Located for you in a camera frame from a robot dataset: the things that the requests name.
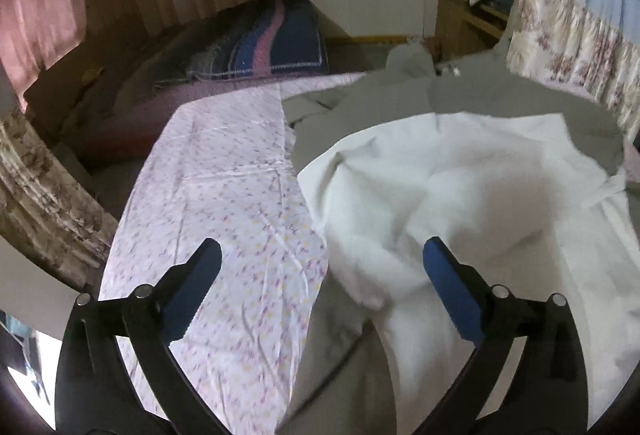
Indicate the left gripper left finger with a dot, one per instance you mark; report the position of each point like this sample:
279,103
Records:
94,393

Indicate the pink floral bed sheet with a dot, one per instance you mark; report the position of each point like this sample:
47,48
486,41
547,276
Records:
221,169

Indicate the grey and white jacket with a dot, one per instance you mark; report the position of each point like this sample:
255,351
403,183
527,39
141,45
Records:
523,183

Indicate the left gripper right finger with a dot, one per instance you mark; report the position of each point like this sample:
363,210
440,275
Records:
526,373

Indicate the dark purple bed cover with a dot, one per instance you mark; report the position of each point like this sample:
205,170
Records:
124,111

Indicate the floral beige curtain right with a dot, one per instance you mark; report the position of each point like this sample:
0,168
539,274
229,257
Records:
564,44

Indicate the floral brown curtain left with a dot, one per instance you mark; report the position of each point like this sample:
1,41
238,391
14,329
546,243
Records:
45,213

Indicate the pink curtain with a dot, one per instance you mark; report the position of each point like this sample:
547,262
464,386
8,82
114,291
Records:
34,35

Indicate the wooden desk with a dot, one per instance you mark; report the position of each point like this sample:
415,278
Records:
462,29

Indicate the blue pink striped blanket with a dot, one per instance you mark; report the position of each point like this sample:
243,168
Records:
261,39

